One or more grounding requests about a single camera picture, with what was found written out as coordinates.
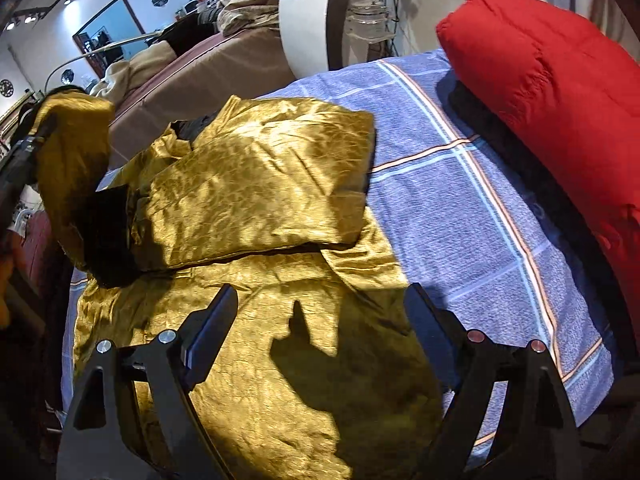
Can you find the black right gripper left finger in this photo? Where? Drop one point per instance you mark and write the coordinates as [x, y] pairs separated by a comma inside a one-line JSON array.
[[103, 437]]

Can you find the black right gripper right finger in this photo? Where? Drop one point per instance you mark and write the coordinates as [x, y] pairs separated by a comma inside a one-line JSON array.
[[509, 416]]

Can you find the gold satin padded jacket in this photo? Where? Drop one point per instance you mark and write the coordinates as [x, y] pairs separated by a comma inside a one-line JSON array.
[[266, 176]]

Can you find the beige clothes pile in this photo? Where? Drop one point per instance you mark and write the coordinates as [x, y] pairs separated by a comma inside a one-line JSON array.
[[226, 18]]

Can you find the blue plaid bed sheet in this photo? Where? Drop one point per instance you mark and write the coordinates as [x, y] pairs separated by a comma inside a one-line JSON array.
[[465, 219]]

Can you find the white David B machine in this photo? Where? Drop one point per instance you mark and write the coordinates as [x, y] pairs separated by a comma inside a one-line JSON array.
[[322, 35]]

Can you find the red puffer jacket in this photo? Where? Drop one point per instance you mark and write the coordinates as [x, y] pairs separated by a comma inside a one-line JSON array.
[[571, 95]]

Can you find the wood framed wall mirror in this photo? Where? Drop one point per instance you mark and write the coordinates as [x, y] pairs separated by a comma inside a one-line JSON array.
[[115, 22]]

